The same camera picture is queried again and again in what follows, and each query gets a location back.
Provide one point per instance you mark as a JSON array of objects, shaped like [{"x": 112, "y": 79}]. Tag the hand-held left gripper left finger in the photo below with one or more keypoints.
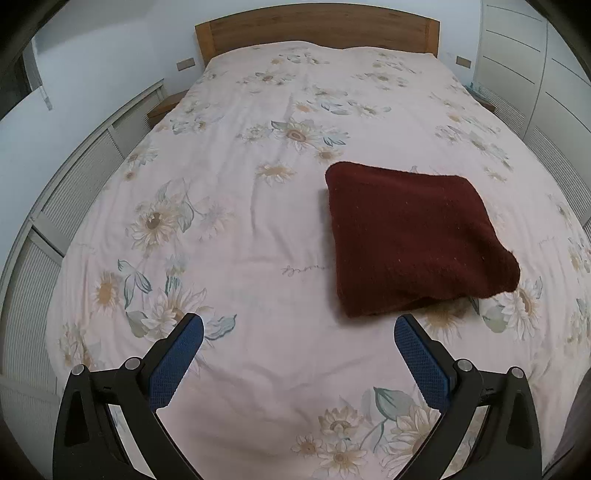
[{"x": 178, "y": 357}]

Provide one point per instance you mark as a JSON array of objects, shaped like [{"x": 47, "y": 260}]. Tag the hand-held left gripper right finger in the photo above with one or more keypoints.
[{"x": 422, "y": 360}]

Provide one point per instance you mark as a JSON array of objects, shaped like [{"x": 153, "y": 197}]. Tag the dark red towel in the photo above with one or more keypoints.
[{"x": 411, "y": 235}]

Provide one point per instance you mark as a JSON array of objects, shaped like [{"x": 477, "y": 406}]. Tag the bed with floral sheet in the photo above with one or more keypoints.
[{"x": 258, "y": 207}]

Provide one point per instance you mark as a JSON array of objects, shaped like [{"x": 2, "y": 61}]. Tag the wooden nightstand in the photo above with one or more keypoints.
[
  {"x": 485, "y": 102},
  {"x": 164, "y": 108}
]

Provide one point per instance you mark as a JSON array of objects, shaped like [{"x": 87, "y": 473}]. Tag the dark window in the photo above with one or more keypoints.
[{"x": 16, "y": 81}]

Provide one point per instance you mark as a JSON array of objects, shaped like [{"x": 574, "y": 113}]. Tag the white wardrobe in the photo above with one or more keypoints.
[{"x": 531, "y": 50}]

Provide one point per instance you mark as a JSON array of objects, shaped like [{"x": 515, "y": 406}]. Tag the wooden bed headboard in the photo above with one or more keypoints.
[{"x": 318, "y": 25}]

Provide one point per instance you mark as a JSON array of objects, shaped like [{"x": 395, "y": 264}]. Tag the white louvered wall cabinet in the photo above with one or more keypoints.
[{"x": 78, "y": 180}]

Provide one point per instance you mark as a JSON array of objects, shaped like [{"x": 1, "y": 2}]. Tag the beige wall switch plate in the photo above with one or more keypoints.
[
  {"x": 463, "y": 61},
  {"x": 186, "y": 64}
]

